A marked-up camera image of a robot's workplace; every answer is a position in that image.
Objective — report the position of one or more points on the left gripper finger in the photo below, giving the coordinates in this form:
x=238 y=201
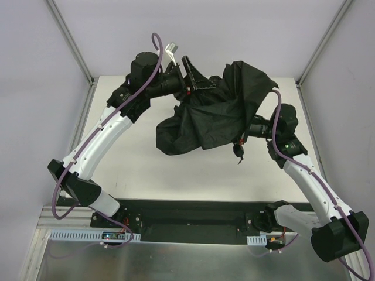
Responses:
x=202 y=84
x=190 y=69

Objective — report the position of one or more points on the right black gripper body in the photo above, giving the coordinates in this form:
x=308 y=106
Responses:
x=256 y=128

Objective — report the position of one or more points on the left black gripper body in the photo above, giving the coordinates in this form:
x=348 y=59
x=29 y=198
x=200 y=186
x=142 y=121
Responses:
x=180 y=79

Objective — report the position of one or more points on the black folding umbrella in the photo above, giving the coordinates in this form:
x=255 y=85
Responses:
x=216 y=117

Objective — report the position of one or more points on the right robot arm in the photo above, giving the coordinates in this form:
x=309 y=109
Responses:
x=336 y=230

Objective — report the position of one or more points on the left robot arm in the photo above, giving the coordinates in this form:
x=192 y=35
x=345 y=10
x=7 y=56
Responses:
x=146 y=80

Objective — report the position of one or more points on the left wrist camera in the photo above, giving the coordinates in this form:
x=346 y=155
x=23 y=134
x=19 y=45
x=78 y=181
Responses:
x=169 y=53

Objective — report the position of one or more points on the right white cable duct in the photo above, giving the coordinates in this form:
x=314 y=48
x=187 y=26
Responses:
x=260 y=240

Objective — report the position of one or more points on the white cable duct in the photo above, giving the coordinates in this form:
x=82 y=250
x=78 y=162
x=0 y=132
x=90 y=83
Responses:
x=93 y=236
x=260 y=240

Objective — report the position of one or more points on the left aluminium frame post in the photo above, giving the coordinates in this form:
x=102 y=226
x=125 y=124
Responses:
x=68 y=38

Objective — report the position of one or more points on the aluminium frame post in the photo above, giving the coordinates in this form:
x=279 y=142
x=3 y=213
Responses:
x=325 y=39
x=68 y=38

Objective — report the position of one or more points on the right aluminium frame post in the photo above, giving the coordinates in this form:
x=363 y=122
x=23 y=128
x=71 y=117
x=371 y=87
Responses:
x=325 y=39

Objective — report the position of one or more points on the left white cable duct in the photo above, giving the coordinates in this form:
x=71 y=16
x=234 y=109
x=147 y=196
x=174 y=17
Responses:
x=93 y=236

